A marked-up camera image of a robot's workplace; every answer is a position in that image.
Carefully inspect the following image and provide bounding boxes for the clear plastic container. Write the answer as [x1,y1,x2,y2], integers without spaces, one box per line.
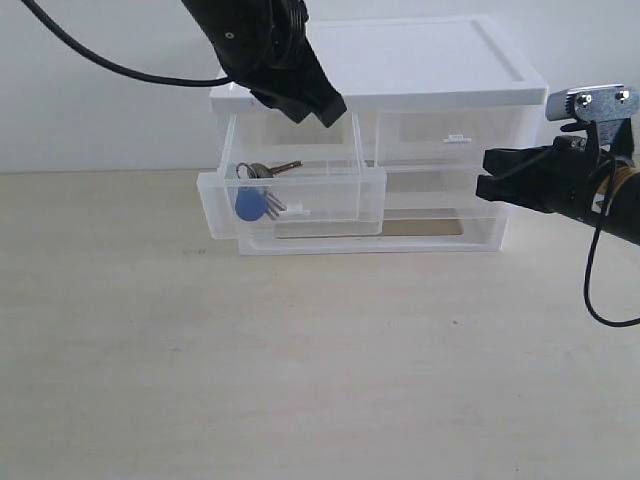
[384,168,516,219]

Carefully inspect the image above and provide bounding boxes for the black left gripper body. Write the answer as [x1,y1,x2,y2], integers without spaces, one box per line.
[214,9,326,95]

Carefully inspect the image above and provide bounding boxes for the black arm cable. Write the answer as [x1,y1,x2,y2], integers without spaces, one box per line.
[583,149,640,329]
[20,0,236,88]

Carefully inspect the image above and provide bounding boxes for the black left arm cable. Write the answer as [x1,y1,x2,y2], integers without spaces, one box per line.
[20,0,236,88]

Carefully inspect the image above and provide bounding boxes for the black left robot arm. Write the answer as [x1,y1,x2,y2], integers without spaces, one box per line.
[183,0,347,127]

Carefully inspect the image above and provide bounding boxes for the keys with blue tag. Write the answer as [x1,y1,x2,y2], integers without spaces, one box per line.
[234,160,303,222]

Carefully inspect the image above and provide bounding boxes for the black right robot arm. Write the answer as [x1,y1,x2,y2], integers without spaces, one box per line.
[476,136,639,245]

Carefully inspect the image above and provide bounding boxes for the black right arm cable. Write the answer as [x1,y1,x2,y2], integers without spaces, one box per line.
[583,149,640,329]

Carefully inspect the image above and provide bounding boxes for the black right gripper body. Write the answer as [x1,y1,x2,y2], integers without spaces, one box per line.
[539,136,635,220]

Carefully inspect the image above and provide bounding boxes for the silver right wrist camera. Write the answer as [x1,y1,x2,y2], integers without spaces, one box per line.
[545,84,639,147]

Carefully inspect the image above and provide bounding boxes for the white plastic drawer cabinet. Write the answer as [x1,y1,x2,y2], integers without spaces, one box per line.
[210,17,548,255]

